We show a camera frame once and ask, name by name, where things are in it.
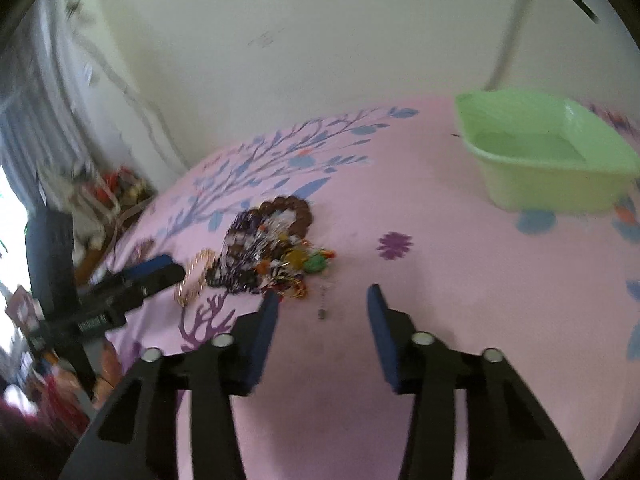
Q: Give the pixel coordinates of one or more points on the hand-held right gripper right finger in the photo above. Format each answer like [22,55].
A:
[380,330]

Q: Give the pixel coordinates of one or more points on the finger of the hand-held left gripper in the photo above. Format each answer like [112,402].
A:
[150,266]
[167,277]

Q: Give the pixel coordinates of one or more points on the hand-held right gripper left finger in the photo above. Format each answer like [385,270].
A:
[265,330]

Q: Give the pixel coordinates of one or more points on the pile of mixed jewelry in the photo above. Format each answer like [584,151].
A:
[270,255]

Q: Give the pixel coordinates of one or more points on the green plastic basin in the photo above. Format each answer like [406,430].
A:
[540,185]

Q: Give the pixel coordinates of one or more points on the brown cardboard box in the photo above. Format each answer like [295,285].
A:
[22,307]

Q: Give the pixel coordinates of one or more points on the pink floral bedsheet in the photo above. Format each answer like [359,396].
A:
[450,310]

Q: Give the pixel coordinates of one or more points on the grey curtain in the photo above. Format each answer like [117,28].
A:
[40,110]

